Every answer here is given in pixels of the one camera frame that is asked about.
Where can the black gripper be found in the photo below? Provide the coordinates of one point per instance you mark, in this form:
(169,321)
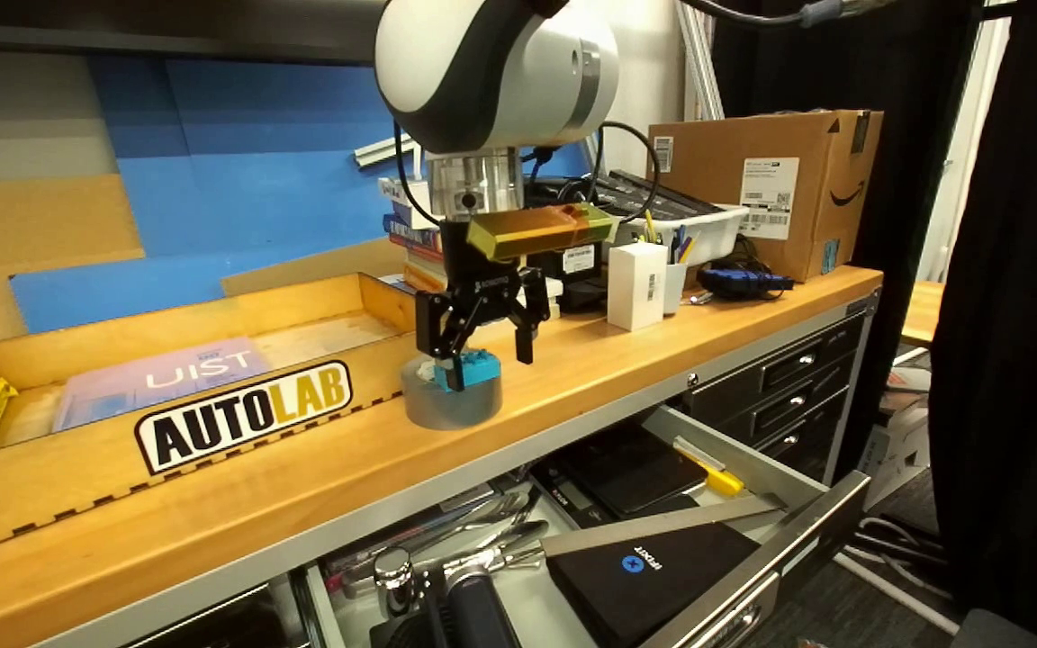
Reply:
(488,283)

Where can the blue Lego brick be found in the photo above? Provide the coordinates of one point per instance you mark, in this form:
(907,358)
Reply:
(480,370)

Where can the black steel drawer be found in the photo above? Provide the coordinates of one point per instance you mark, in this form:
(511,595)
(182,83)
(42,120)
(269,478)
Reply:
(772,552)

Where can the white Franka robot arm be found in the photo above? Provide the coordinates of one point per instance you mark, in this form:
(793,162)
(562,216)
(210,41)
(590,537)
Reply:
(488,66)

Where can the black drawer cabinet unit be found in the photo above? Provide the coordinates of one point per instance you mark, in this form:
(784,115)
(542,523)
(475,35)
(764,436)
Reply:
(784,391)

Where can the grey tool drawer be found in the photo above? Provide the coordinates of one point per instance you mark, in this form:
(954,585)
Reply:
(341,599)

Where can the black bag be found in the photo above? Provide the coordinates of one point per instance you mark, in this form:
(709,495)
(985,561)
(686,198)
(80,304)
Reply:
(577,297)

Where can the red-spined book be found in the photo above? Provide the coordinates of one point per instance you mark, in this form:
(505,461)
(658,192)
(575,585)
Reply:
(412,234)

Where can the small white upright box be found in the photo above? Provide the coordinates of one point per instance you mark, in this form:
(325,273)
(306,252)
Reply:
(635,289)

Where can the thick white book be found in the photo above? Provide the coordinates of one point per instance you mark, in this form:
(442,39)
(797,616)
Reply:
(401,190)

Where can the yellow pencil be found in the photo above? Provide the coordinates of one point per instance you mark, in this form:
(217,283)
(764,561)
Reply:
(654,223)

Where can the blue pen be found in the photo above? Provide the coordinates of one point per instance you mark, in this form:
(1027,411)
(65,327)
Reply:
(677,245)

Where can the metal wrench pile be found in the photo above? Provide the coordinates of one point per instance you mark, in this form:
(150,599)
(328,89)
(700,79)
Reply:
(469,526)

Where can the black flat case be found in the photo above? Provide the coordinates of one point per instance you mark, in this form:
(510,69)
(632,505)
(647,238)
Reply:
(632,471)

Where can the white plastic bin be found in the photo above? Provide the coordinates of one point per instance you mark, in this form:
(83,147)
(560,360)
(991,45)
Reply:
(709,234)

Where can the blue and black pack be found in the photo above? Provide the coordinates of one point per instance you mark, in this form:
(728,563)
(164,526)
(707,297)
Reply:
(743,283)

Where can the silver metal socket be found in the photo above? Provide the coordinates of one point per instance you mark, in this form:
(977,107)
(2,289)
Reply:
(395,582)

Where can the black box blue logo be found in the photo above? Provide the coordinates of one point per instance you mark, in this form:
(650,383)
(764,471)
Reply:
(650,579)

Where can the brown cardboard shipping box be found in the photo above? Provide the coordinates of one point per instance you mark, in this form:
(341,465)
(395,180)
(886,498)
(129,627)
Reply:
(772,192)

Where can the purple UIST booklet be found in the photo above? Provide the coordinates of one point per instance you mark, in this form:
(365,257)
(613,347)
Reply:
(158,383)

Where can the black curtain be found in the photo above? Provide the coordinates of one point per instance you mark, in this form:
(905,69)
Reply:
(1022,360)
(829,58)

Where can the wooden AUTOLAB tray box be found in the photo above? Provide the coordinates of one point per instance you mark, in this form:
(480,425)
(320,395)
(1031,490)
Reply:
(72,473)

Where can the black monitor screen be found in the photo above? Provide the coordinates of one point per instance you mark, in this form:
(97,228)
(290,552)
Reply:
(145,28)

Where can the grey duct tape roll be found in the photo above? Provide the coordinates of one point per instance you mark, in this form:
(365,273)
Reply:
(450,408)

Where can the yellow-green wrist camera block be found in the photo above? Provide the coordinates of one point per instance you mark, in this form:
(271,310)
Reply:
(536,231)

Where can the aluminium extrusion rail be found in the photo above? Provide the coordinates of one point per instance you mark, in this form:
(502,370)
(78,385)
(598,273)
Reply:
(380,153)

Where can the blue foam wall panel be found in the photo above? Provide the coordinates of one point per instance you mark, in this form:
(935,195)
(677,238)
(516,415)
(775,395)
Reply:
(254,180)

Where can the brown board wall panel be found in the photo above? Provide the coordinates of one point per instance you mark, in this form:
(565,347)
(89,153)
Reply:
(25,234)

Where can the white frame post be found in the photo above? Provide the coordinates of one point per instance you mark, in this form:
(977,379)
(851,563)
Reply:
(964,147)

